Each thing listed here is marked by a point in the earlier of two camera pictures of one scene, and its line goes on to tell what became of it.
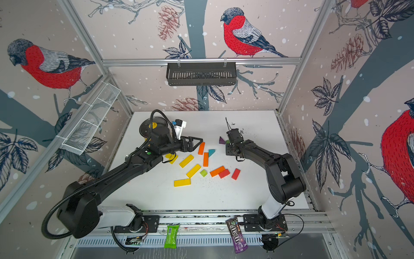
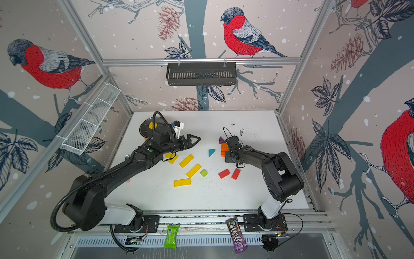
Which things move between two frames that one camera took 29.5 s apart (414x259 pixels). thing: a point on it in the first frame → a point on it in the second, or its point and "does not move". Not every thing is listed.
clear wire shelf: (86, 126) does not move
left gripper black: (190, 148) does not move
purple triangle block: (221, 141) does not move
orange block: (215, 172) → (224, 147)
